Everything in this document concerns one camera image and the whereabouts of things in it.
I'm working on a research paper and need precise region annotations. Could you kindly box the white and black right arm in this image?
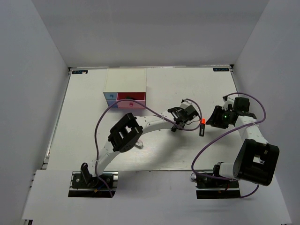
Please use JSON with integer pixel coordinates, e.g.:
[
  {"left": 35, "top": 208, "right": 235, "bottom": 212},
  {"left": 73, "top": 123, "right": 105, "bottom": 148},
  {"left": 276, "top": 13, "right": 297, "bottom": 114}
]
[{"left": 206, "top": 96, "right": 279, "bottom": 187}]

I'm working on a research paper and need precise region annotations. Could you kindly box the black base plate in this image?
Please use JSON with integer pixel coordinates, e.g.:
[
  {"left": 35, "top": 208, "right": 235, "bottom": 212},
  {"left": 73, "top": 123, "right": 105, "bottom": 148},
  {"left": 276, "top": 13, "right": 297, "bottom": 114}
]
[
  {"left": 68, "top": 172, "right": 119, "bottom": 198},
  {"left": 190, "top": 173, "right": 241, "bottom": 200}
]

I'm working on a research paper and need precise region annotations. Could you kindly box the orange cap black highlighter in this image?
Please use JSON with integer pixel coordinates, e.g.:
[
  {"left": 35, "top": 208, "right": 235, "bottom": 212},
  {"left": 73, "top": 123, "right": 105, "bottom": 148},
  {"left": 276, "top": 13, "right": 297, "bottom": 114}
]
[{"left": 199, "top": 118, "right": 206, "bottom": 137}]

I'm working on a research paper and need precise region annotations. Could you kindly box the white drawer cabinet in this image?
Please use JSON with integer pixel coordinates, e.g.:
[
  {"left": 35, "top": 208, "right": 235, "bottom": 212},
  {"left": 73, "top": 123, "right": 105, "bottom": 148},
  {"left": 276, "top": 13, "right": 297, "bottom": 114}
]
[{"left": 104, "top": 68, "right": 147, "bottom": 93}]

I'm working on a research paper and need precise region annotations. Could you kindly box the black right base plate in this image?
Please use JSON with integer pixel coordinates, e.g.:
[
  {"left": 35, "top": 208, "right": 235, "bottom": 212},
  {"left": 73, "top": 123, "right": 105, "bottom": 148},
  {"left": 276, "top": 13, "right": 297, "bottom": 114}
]
[{"left": 190, "top": 173, "right": 241, "bottom": 200}]

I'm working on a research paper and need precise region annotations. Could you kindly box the pink drawer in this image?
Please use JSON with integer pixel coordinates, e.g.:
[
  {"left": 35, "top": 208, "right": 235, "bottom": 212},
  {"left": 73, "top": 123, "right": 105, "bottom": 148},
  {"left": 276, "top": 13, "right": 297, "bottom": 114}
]
[{"left": 117, "top": 92, "right": 146, "bottom": 109}]

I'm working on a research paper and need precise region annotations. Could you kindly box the pink white small stapler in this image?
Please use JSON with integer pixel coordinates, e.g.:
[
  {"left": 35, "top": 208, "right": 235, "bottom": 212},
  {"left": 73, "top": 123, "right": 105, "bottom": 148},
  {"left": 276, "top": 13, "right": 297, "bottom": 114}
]
[{"left": 135, "top": 140, "right": 143, "bottom": 149}]

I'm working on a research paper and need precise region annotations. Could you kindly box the light blue small drawer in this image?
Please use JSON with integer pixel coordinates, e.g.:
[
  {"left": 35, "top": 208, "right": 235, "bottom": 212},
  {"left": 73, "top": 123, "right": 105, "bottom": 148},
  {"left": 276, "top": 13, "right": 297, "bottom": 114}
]
[{"left": 103, "top": 92, "right": 118, "bottom": 106}]

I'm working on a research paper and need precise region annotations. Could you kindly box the right corner label sticker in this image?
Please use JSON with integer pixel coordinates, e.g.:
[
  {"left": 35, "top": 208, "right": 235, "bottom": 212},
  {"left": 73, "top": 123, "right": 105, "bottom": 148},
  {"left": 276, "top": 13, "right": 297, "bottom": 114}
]
[{"left": 213, "top": 67, "right": 230, "bottom": 72}]

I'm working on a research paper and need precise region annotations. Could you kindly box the left corner label sticker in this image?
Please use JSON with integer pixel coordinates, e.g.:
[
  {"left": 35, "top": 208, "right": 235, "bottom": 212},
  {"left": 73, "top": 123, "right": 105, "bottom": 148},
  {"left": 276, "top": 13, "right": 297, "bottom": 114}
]
[{"left": 72, "top": 70, "right": 88, "bottom": 75}]

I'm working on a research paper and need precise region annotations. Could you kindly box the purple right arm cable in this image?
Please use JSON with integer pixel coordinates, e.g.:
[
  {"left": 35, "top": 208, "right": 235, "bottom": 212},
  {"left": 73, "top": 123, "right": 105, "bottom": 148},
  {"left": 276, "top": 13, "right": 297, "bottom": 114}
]
[{"left": 191, "top": 92, "right": 267, "bottom": 198}]

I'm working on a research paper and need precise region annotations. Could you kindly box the green cap black highlighter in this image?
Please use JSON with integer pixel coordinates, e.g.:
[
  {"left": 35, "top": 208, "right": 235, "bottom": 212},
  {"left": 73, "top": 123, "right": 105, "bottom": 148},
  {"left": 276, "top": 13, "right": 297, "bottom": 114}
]
[{"left": 122, "top": 94, "right": 137, "bottom": 100}]

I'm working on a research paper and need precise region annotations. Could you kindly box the corner label sticker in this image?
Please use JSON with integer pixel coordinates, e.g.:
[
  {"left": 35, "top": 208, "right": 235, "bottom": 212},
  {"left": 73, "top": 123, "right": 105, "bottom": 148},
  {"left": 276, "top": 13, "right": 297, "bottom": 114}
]
[
  {"left": 213, "top": 67, "right": 230, "bottom": 72},
  {"left": 72, "top": 70, "right": 88, "bottom": 75}
]

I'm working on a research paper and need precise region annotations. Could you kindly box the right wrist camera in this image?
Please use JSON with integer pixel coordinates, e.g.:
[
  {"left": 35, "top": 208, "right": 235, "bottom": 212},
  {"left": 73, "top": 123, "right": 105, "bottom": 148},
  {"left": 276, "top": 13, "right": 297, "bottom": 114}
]
[{"left": 222, "top": 96, "right": 234, "bottom": 111}]

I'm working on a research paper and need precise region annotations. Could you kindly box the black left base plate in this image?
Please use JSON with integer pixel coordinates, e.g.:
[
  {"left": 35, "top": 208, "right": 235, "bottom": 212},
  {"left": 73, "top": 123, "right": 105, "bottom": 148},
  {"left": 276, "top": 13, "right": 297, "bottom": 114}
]
[{"left": 68, "top": 172, "right": 119, "bottom": 198}]

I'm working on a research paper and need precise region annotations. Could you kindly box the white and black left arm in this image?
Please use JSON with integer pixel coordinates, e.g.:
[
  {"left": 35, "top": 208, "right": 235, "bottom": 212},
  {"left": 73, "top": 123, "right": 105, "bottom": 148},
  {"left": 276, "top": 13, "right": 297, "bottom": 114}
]
[{"left": 80, "top": 100, "right": 202, "bottom": 187}]

